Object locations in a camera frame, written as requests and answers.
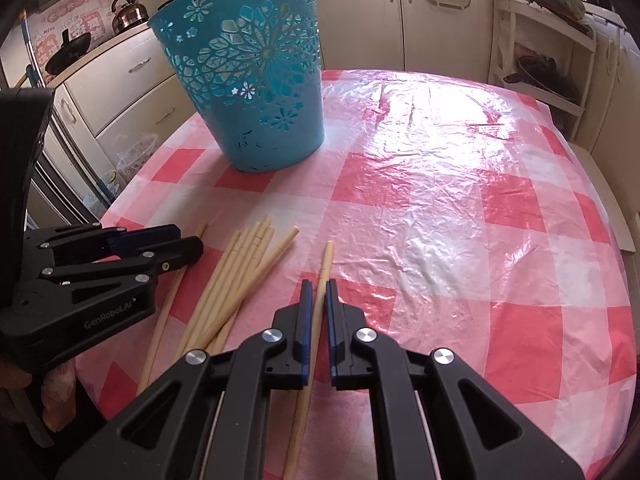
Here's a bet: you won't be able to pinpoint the pale wooden chopstick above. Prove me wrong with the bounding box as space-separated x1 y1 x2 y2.
291 241 335 480
136 223 208 395

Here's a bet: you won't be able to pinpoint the stainless steel appliance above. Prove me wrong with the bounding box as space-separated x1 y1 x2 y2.
27 105 103 226

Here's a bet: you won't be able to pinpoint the cream side cabinet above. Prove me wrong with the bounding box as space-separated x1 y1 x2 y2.
585 0 640 161

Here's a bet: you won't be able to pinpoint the blue perforated plastic basket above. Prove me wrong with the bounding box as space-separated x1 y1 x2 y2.
147 0 327 173

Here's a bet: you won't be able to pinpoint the cream drawer cabinet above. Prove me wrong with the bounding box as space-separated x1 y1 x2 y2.
27 20 211 226

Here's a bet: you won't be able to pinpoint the dark pan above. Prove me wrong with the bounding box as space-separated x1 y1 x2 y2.
502 55 581 103

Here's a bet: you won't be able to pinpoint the steel kettle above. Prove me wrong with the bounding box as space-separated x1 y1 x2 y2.
111 0 149 36

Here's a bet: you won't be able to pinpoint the pile of bamboo chopsticks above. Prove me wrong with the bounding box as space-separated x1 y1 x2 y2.
172 215 301 361

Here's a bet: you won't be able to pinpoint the pink checked plastic tablecloth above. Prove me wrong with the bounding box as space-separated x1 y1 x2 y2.
74 69 638 480

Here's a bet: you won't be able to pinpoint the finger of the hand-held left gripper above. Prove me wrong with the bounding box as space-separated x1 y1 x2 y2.
25 223 182 273
42 236 204 291

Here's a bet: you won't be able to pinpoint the black wok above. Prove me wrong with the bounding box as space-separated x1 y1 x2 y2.
44 29 93 76

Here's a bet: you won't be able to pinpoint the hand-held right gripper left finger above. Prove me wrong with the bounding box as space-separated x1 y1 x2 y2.
55 280 315 480

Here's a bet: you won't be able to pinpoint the clear plastic container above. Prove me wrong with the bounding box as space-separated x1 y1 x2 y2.
114 132 161 196

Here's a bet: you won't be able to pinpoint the pink wall sticker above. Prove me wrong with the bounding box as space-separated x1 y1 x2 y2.
27 0 138 86

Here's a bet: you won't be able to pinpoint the cream cabinet doors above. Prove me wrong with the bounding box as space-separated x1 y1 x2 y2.
320 0 501 86

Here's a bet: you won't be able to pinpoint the white shelf rack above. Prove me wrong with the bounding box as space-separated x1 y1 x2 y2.
492 0 599 146

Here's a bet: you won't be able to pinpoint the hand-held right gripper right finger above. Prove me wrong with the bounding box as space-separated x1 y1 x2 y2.
325 280 586 480

